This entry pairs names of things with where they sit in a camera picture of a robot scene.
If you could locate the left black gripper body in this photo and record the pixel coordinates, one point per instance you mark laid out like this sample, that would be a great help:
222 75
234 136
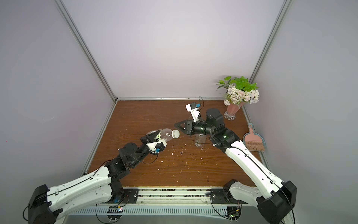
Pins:
145 142

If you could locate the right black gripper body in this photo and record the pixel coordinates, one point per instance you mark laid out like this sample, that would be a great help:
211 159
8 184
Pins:
189 127

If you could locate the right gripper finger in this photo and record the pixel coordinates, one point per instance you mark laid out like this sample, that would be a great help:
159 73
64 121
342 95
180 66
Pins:
181 124
182 130

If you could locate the blue label clear bottle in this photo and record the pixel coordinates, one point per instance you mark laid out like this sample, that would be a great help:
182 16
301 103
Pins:
200 140

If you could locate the green label clear bottle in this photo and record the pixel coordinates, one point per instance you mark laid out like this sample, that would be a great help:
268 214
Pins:
162 134

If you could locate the white bottle cap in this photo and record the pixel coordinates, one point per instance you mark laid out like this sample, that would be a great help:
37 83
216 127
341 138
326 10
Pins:
175 134

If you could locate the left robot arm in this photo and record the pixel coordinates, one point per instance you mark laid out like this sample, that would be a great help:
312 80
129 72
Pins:
48 205

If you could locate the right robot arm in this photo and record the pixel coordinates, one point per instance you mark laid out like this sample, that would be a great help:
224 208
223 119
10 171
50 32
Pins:
231 145

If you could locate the pink flower vase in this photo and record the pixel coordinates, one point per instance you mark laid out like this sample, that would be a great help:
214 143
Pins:
232 109

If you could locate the artificial flower bouquet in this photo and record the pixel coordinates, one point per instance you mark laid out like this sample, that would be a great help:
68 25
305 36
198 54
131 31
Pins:
239 90

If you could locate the pink hand broom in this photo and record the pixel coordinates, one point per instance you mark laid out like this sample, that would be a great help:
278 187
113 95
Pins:
253 140

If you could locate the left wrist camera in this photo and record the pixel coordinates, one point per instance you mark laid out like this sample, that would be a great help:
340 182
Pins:
156 147

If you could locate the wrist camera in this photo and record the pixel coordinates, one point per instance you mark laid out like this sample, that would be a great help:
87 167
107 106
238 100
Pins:
156 147
194 110

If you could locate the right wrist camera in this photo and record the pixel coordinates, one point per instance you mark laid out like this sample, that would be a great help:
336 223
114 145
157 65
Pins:
194 110

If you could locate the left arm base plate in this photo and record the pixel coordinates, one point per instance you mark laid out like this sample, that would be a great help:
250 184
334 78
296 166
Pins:
127 196

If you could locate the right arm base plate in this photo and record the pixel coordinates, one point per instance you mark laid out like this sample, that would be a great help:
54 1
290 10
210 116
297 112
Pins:
220 196

